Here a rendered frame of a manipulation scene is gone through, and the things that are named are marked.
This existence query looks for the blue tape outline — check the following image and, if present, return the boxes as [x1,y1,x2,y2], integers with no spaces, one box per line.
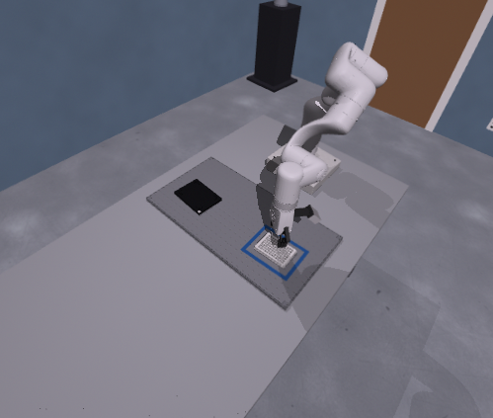
[241,224,309,281]

